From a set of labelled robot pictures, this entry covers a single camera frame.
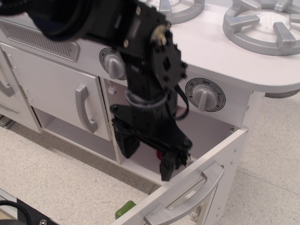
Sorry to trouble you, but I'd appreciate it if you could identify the grey left control knob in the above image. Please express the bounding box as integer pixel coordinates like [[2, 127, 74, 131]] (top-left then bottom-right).
[[99, 48, 127, 80]]

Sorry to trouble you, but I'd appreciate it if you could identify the green toy bell pepper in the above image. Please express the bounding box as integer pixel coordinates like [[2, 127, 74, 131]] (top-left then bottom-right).
[[115, 201, 136, 219]]

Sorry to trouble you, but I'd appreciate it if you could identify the silver stove burner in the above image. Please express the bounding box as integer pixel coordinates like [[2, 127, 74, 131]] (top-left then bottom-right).
[[145, 0, 205, 25], [223, 0, 300, 56]]

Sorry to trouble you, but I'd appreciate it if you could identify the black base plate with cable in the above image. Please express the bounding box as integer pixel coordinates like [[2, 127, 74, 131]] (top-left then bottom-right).
[[0, 200, 58, 225]]

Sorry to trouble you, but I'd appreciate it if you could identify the red toy on lower shelf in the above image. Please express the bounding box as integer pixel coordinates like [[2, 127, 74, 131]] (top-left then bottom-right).
[[157, 151, 163, 160]]

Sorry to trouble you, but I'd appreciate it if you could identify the grey control knob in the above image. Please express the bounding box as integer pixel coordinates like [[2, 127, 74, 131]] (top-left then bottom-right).
[[99, 48, 127, 80], [185, 78, 225, 112]]

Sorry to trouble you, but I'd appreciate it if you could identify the white far left door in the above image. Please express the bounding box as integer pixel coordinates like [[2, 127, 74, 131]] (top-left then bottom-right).
[[0, 51, 42, 133]]

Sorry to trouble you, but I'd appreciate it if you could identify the grey right control knob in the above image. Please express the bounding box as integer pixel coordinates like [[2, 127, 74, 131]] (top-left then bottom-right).
[[185, 78, 225, 112]]

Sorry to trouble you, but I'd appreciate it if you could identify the white cabinet door grey handle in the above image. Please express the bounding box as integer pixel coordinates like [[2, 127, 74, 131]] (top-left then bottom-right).
[[0, 44, 112, 141]]

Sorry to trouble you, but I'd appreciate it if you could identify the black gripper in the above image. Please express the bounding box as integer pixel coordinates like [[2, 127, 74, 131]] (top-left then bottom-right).
[[110, 104, 192, 181]]

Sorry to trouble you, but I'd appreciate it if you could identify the silver right stove burner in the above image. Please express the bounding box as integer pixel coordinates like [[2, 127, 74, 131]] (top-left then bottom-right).
[[223, 0, 300, 56]]

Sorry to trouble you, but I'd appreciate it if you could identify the white toy oven door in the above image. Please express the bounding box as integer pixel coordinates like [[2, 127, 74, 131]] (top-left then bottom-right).
[[114, 127, 248, 225]]

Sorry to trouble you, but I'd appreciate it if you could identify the white toy kitchen unit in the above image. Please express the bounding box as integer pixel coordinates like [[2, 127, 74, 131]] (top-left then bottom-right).
[[0, 0, 300, 224]]

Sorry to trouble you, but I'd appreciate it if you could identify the silver vent grille panel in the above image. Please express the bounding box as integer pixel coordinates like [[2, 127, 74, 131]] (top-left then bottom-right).
[[0, 19, 80, 61]]

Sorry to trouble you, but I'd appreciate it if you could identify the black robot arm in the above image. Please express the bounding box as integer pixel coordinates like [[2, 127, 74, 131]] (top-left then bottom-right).
[[0, 0, 192, 181]]

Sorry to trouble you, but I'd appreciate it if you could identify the silver middle stove burner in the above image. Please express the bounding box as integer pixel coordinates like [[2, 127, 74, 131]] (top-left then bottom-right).
[[145, 0, 205, 25]]

